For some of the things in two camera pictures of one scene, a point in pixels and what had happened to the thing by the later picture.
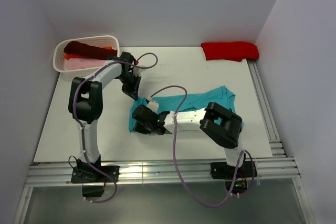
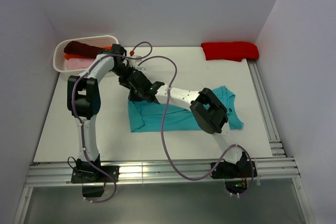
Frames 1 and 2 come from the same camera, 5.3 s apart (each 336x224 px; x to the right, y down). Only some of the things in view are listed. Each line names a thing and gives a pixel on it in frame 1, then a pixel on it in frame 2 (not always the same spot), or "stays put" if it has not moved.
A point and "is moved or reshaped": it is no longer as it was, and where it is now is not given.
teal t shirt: x=222 y=95 is moved or reshaped
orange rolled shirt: x=69 y=55 stays put
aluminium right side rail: x=277 y=151 stays put
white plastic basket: x=59 y=59 stays put
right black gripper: x=138 y=128 → x=132 y=97
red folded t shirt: x=230 y=51 stays put
